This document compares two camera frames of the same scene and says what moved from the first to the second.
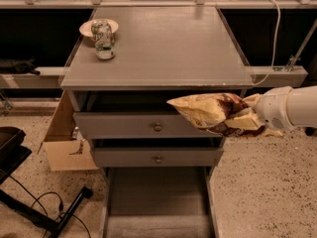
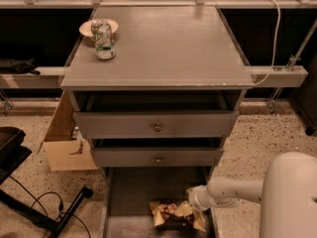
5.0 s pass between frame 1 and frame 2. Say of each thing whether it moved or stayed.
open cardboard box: stayed
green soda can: stayed
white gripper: moved
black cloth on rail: stayed
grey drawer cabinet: stayed
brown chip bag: moved
